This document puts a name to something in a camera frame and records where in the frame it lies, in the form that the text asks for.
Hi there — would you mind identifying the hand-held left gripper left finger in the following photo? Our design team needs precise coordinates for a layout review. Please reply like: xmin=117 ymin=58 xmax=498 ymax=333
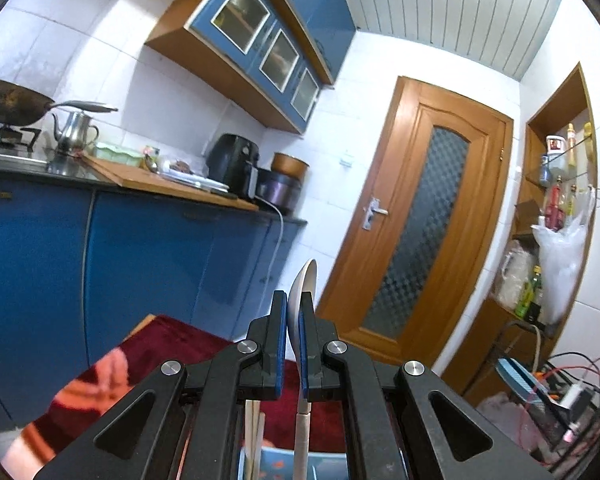
xmin=32 ymin=290 xmax=288 ymax=480

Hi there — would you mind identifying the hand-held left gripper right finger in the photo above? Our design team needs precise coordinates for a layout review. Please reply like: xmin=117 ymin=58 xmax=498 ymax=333
xmin=299 ymin=292 xmax=556 ymax=480

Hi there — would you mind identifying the white long-handled spoon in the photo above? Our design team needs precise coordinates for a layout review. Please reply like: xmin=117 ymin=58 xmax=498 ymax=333
xmin=286 ymin=258 xmax=319 ymax=480

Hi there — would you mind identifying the wooden chopstick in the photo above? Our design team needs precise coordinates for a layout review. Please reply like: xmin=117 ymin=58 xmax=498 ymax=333
xmin=245 ymin=400 xmax=257 ymax=480
xmin=256 ymin=410 xmax=267 ymax=480

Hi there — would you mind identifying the light blue utensil organizer box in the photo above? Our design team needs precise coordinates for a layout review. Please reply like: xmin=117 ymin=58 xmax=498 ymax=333
xmin=237 ymin=446 xmax=352 ymax=480

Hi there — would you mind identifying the wooden door with glass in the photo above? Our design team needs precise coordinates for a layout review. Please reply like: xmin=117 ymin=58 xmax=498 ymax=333
xmin=314 ymin=75 xmax=515 ymax=397

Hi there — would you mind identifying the red floral printed blanket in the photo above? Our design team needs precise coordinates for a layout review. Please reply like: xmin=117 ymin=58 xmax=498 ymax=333
xmin=2 ymin=313 xmax=352 ymax=480

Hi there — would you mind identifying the dark rice cooker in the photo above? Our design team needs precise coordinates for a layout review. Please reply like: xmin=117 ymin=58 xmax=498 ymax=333
xmin=255 ymin=167 xmax=302 ymax=216

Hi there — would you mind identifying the blue lower kitchen cabinet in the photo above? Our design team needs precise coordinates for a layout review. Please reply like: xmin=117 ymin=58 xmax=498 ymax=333
xmin=0 ymin=169 xmax=309 ymax=436

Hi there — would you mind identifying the brown pot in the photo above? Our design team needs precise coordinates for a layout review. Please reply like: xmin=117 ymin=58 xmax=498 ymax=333
xmin=270 ymin=152 xmax=311 ymax=179

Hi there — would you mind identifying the wooden cutting board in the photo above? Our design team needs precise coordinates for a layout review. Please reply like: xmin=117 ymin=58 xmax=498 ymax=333
xmin=81 ymin=152 xmax=260 ymax=212

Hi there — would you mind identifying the black air fryer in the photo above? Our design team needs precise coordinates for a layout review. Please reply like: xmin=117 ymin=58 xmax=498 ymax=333
xmin=204 ymin=133 xmax=260 ymax=200

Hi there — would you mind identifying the tray with food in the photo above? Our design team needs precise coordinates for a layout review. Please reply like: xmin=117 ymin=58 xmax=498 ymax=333
xmin=159 ymin=159 xmax=231 ymax=194

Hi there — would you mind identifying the blue striped pad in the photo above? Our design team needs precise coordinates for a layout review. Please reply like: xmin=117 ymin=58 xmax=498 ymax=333
xmin=496 ymin=356 xmax=552 ymax=402

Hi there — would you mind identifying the green container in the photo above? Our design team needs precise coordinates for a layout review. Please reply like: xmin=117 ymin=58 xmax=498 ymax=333
xmin=94 ymin=142 xmax=144 ymax=169

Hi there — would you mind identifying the white plastic bag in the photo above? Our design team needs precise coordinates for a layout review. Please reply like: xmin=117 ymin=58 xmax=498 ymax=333
xmin=531 ymin=189 xmax=597 ymax=327

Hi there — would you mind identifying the white charger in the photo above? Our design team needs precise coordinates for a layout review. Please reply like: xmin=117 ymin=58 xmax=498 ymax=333
xmin=559 ymin=384 xmax=594 ymax=412

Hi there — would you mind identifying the steel kettle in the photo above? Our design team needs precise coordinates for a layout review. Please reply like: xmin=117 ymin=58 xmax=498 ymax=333
xmin=50 ymin=110 xmax=101 ymax=156

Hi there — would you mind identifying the gas stove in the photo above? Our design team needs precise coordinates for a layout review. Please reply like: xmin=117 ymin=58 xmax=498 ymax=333
xmin=0 ymin=121 xmax=48 ymax=168

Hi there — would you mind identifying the dark metal wok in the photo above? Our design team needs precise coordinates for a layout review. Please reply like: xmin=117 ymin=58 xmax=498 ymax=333
xmin=0 ymin=76 xmax=119 ymax=127

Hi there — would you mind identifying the white power cable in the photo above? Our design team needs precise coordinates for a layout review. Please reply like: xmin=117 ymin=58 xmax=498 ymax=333
xmin=254 ymin=197 xmax=286 ymax=306

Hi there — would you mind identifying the metal door handle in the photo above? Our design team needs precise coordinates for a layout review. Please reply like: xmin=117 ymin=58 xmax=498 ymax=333
xmin=362 ymin=197 xmax=389 ymax=232

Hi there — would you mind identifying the black wire rack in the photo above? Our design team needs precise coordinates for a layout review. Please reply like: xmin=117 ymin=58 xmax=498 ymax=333
xmin=490 ymin=320 xmax=600 ymax=480

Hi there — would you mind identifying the red cable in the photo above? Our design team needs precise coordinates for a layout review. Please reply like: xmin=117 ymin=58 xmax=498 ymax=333
xmin=525 ymin=355 xmax=600 ymax=441

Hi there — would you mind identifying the wall alcove shelf with bottles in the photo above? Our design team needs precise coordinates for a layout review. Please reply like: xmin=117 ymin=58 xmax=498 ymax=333
xmin=489 ymin=61 xmax=599 ymax=333

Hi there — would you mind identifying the blue upper wall cabinet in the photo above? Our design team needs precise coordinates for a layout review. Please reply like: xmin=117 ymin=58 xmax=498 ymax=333
xmin=144 ymin=0 xmax=357 ymax=135

